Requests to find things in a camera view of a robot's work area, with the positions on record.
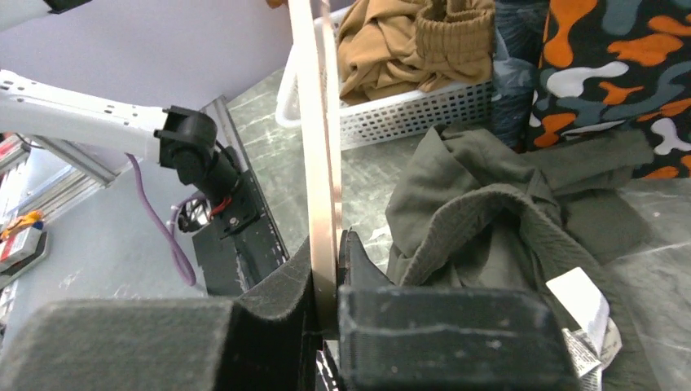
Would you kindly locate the tan khaki shorts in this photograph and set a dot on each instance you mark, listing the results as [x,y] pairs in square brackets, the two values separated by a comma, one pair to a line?
[385,48]

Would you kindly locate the white plastic laundry basket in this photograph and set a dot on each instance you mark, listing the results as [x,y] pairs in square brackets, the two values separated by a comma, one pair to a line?
[387,119]

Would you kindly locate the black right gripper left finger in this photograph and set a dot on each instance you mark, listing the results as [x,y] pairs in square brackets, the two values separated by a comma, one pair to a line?
[261,340]

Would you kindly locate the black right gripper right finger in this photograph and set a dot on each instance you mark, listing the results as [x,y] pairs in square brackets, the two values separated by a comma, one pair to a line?
[422,338]

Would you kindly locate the wooden hanger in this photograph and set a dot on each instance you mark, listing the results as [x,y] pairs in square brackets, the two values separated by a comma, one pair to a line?
[318,85]

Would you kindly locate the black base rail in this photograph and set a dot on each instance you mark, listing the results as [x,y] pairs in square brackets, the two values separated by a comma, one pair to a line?
[243,246]

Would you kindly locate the dark patterned shorts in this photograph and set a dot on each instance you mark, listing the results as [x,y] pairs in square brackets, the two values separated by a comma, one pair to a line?
[519,29]

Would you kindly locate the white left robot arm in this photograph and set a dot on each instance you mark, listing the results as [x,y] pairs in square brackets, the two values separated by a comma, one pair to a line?
[176,138]

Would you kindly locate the orange camo shorts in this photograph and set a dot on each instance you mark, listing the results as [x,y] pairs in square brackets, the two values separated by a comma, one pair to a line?
[616,65]

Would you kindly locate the olive green shorts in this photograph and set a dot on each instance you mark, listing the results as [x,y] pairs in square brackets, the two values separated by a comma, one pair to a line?
[470,212]

